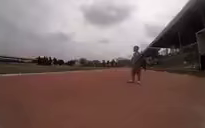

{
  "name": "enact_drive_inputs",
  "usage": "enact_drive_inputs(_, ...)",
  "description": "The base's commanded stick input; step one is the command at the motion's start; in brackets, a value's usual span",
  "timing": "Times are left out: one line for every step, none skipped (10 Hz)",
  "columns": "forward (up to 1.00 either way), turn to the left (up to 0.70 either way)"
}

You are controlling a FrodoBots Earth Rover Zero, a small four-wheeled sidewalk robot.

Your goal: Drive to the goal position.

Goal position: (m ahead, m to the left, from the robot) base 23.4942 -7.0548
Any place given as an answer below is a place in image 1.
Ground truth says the person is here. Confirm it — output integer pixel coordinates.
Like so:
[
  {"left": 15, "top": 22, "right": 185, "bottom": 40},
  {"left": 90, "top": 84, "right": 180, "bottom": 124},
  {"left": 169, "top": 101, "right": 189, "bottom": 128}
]
[{"left": 127, "top": 45, "right": 147, "bottom": 85}]

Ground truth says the grey stadium grandstand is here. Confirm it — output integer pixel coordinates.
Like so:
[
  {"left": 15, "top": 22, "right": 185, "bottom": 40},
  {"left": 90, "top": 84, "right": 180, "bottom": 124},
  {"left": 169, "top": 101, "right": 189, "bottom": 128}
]
[{"left": 141, "top": 0, "right": 205, "bottom": 71}]

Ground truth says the row of trees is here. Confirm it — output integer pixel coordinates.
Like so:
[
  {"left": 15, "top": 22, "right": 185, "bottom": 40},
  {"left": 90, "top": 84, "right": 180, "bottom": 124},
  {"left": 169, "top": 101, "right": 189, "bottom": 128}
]
[{"left": 36, "top": 55, "right": 131, "bottom": 68}]

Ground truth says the distant low building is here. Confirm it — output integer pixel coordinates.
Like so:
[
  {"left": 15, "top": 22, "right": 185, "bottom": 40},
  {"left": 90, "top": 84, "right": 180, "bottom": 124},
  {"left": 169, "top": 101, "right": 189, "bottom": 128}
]
[{"left": 0, "top": 54, "right": 38, "bottom": 65}]

